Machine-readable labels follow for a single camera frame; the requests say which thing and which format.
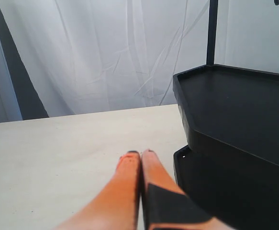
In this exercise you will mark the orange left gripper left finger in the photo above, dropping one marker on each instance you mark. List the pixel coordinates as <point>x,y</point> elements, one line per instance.
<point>116,206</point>

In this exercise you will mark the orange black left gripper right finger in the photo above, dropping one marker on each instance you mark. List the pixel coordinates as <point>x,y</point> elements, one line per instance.
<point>165,205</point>

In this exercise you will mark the black metal shelf rack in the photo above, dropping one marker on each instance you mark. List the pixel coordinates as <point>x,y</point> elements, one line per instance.
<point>229,104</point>

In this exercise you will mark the dark vertical stand panel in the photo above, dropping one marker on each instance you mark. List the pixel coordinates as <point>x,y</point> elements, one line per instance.
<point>28,100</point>

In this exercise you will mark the white backdrop curtain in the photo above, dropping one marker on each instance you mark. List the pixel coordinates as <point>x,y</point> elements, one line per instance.
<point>87,56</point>

